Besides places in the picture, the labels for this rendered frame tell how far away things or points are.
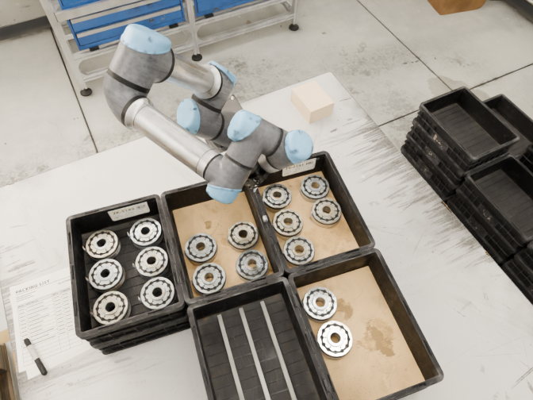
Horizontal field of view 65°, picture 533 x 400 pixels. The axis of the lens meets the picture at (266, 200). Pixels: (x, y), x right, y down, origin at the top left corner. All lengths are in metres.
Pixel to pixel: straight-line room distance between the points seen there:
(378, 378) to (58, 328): 1.01
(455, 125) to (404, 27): 1.59
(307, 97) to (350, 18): 1.95
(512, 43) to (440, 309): 2.80
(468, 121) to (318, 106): 0.89
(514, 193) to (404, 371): 1.31
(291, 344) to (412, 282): 0.52
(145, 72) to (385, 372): 1.04
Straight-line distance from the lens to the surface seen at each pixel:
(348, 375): 1.30
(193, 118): 1.49
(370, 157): 1.83
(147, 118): 1.11
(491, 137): 2.42
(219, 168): 0.99
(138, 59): 1.14
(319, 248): 1.41
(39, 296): 1.65
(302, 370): 1.28
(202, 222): 1.45
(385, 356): 1.33
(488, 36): 3.98
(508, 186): 2.41
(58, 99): 3.29
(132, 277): 1.41
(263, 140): 0.96
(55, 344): 1.56
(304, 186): 1.49
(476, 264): 1.70
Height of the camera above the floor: 2.09
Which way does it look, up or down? 58 degrees down
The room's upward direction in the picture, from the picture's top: 2 degrees clockwise
